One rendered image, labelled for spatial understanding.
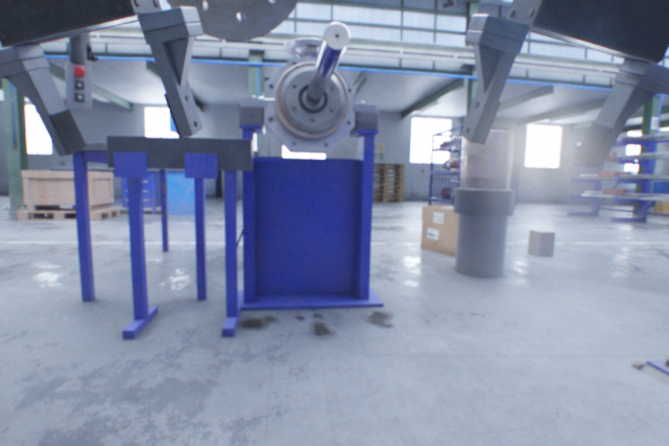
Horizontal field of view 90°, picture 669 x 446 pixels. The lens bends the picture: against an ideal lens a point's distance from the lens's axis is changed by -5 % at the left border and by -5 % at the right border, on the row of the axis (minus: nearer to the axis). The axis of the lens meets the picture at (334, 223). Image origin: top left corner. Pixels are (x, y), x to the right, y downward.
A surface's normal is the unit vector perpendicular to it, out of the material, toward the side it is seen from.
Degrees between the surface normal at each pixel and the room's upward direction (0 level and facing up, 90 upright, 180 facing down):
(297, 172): 90
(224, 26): 130
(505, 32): 114
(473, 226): 90
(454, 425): 0
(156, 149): 90
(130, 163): 90
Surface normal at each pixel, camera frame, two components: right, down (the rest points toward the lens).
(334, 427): 0.02, -0.99
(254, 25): 0.29, 0.73
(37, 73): 0.99, -0.09
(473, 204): -0.64, 0.07
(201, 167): 0.14, 0.12
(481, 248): -0.29, 0.11
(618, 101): -0.98, -0.14
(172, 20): -0.07, 0.50
